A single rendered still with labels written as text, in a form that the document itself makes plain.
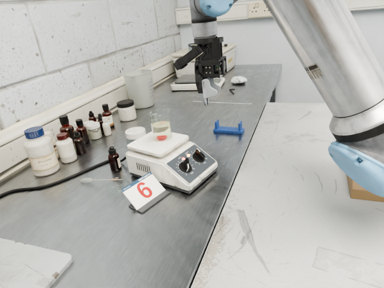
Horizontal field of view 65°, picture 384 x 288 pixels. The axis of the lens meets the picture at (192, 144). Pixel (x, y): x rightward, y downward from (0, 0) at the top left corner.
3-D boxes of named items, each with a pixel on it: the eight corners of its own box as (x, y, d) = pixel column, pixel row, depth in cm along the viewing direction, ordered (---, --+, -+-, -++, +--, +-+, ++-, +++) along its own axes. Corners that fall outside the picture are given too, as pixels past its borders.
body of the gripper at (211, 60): (219, 80, 91) (216, 38, 86) (193, 80, 94) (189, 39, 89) (227, 74, 97) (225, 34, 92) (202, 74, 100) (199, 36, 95)
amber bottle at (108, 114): (104, 126, 117) (99, 104, 114) (114, 124, 118) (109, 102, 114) (105, 129, 114) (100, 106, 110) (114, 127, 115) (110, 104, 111)
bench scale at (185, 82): (219, 91, 149) (219, 81, 147) (170, 92, 156) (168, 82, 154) (226, 81, 165) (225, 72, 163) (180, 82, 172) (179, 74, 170)
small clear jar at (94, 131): (104, 134, 109) (101, 120, 107) (100, 139, 105) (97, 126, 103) (92, 135, 109) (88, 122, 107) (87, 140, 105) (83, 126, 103)
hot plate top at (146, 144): (191, 138, 79) (190, 135, 79) (161, 158, 71) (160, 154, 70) (156, 131, 86) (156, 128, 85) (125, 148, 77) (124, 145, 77)
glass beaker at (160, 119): (162, 145, 76) (158, 114, 72) (148, 140, 79) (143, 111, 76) (179, 136, 80) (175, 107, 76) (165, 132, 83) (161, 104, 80)
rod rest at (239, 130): (244, 130, 101) (244, 120, 99) (242, 134, 98) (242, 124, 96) (216, 128, 105) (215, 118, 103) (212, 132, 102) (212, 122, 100)
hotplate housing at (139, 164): (219, 170, 79) (217, 142, 75) (190, 196, 69) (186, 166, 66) (155, 154, 91) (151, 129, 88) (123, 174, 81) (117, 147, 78)
